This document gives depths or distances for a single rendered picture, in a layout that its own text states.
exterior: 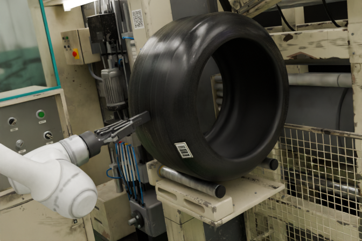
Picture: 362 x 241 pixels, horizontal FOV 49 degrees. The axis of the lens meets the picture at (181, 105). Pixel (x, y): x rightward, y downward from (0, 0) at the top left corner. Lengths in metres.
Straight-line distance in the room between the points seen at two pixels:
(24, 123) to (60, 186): 0.88
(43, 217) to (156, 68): 0.91
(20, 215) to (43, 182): 0.89
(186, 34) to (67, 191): 0.61
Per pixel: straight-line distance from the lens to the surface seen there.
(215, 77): 1.92
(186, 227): 1.82
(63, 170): 0.96
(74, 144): 1.13
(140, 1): 1.59
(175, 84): 1.19
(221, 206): 1.38
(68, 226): 1.92
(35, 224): 1.86
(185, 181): 1.48
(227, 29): 1.30
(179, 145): 1.22
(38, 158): 1.09
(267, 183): 1.63
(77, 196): 0.94
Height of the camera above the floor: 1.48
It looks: 12 degrees down
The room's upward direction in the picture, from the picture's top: 9 degrees counter-clockwise
